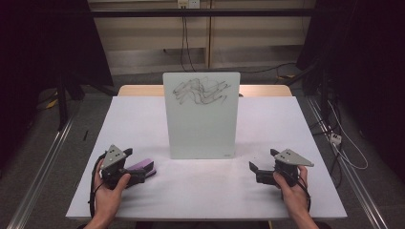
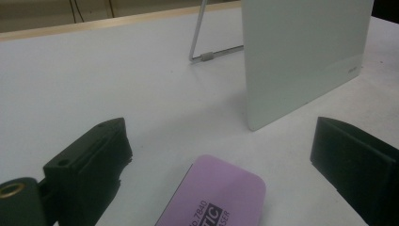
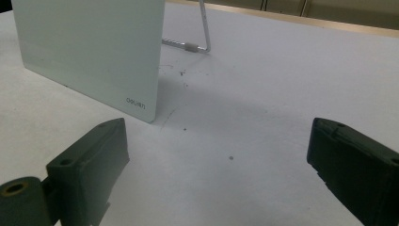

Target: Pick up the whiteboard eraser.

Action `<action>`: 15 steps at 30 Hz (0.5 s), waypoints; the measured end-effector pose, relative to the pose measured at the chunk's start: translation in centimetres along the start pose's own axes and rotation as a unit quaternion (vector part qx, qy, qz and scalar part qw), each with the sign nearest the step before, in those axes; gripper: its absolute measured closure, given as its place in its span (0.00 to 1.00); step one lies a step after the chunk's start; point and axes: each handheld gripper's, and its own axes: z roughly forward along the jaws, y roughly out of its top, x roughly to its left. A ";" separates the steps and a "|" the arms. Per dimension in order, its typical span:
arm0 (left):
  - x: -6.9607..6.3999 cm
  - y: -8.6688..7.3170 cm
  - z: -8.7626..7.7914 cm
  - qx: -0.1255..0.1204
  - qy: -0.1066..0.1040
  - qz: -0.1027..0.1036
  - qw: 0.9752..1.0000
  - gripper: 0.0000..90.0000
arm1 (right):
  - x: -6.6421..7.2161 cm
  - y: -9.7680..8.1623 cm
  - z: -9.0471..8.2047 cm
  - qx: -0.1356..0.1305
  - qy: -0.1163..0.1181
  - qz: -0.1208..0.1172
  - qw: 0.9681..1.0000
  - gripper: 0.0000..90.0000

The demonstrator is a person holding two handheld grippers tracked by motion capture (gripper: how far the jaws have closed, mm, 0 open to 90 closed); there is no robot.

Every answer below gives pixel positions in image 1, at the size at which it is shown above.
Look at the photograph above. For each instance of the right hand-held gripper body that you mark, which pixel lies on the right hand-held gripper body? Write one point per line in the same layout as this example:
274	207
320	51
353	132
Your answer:
288	163

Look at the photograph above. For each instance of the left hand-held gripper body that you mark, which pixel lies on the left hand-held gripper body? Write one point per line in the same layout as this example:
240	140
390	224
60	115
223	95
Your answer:
112	159

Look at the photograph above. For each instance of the purple board eraser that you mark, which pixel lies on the purple board eraser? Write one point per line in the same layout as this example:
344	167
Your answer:
144	164

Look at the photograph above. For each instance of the frosted glass whiteboard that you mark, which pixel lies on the frosted glass whiteboard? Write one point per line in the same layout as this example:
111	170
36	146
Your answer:
201	127

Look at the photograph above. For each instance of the person's right hand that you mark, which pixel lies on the person's right hand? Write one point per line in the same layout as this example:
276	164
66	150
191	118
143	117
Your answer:
294	197

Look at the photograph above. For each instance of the person's left hand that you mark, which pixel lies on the person's left hand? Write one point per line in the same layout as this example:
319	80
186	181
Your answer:
106	200

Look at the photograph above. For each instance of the small black pen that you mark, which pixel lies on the small black pen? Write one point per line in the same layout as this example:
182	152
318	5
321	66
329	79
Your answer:
85	135

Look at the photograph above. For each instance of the white power adapter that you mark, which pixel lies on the white power adapter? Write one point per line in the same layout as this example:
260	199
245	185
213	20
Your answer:
335	139

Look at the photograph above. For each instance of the wooden table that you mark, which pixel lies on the wooden table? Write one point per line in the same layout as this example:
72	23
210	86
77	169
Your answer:
264	90

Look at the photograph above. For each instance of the black metal stand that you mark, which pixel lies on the black metal stand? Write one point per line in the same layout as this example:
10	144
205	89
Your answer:
62	105

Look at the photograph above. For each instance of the yellow floor tape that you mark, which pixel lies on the yellow floor tape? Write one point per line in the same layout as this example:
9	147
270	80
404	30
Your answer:
52	102

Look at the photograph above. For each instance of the black curtain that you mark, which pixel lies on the black curtain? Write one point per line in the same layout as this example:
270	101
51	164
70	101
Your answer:
41	63
366	79

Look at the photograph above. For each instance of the black horizontal bar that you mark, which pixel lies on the black horizontal bar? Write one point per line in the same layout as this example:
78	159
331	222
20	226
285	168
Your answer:
197	12

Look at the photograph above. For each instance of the aluminium floor rail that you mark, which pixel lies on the aluminium floor rail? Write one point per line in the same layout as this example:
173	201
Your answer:
41	168
353	181

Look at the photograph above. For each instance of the white wall socket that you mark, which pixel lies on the white wall socket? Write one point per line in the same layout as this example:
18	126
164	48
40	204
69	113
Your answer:
188	3

